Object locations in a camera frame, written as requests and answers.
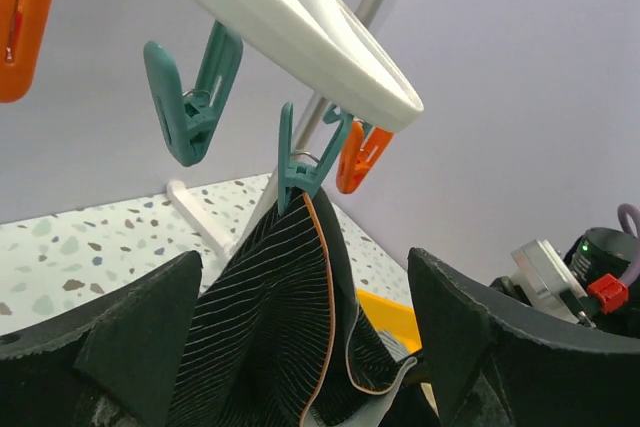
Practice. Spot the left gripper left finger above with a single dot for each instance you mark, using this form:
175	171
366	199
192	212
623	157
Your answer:
112	361

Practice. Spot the white round clip hanger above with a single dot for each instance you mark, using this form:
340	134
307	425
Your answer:
98	96

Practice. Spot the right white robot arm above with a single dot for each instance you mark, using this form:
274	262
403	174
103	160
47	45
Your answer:
600	250

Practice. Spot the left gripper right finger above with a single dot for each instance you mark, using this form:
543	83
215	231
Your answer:
493	361

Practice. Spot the right white rack pole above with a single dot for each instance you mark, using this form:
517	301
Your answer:
342	62

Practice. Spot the black pinstriped underwear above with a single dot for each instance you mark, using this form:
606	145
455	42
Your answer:
280	338

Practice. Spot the right rack base foot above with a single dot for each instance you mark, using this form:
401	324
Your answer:
213	234

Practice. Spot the yellow plastic tray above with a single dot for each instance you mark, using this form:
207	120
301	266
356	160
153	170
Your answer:
397	319

